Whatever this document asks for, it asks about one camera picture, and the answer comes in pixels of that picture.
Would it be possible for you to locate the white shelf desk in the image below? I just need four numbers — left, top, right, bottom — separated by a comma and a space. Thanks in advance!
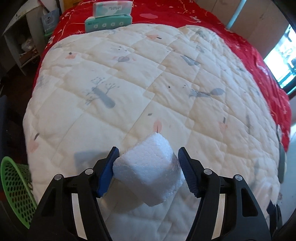
3, 1, 46, 72

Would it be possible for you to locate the green plastic waste basket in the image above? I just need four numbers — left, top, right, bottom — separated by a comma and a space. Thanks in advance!
1, 157, 37, 228

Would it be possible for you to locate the window with dark frame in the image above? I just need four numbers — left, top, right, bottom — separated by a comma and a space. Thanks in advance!
264, 25, 296, 94

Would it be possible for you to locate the white pink tissue pack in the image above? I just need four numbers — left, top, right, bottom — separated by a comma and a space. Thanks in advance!
93, 1, 133, 18

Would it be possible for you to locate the black smartphone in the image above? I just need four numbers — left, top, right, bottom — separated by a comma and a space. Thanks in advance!
278, 143, 287, 184

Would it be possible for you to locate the white styrofoam block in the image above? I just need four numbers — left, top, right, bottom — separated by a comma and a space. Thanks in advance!
113, 133, 185, 206

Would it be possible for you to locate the red patterned bed cover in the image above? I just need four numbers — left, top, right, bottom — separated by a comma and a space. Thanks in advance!
33, 0, 292, 152

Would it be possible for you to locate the teal tissue pack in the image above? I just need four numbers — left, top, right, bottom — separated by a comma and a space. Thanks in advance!
85, 15, 132, 33

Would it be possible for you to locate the blue paper bag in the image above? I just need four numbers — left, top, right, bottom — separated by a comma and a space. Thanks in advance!
41, 9, 59, 34

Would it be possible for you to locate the white wardrobe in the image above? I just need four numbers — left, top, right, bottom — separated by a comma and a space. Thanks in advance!
196, 0, 289, 57

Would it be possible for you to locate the white quilted blanket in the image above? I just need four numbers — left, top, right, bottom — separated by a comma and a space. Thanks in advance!
23, 24, 280, 240

